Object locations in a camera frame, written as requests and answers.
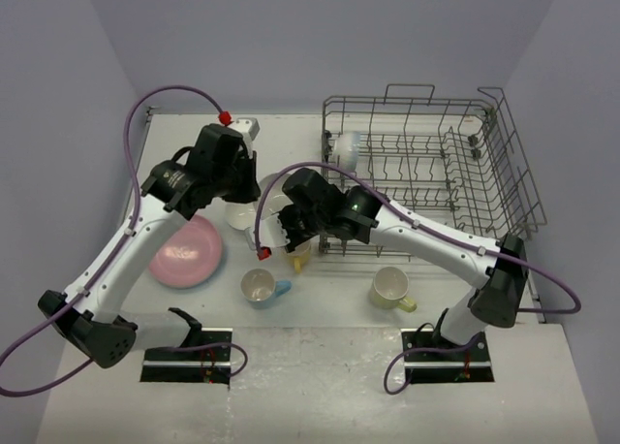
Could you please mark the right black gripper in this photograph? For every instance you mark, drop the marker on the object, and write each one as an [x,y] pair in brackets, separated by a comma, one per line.
[294,238]

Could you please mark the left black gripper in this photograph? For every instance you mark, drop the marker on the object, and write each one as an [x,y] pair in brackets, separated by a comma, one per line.
[250,191]

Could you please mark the white bowl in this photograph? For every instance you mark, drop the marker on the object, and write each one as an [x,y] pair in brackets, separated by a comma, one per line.
[346,150]
[276,199]
[240,216]

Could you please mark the yellow mug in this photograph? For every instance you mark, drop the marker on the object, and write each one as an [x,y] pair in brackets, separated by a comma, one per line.
[300,256]

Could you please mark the blue mug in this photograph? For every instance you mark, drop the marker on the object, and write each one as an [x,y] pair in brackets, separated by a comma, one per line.
[261,289]

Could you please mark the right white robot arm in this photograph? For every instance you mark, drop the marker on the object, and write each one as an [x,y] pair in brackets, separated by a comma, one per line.
[490,266]

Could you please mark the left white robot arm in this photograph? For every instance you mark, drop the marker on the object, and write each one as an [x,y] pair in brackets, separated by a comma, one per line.
[88,312]

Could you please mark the pink plate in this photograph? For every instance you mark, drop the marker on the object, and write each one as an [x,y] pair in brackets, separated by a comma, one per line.
[190,256]

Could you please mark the light green mug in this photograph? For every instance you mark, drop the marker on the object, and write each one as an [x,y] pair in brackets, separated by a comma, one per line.
[390,289]

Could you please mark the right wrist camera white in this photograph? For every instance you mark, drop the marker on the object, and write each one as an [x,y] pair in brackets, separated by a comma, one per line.
[272,235]

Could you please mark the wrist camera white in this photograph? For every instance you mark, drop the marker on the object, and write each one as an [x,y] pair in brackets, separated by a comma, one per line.
[247,127]
[272,235]

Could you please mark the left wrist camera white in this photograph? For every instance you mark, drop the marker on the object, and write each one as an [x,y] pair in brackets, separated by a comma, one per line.
[247,127]

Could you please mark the grey wire dish rack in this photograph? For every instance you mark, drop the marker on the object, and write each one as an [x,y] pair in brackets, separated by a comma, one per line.
[456,160]

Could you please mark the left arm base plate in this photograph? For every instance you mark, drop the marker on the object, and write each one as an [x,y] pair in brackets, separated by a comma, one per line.
[211,366]

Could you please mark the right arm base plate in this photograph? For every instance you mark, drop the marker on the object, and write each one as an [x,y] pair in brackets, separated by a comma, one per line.
[473,366]

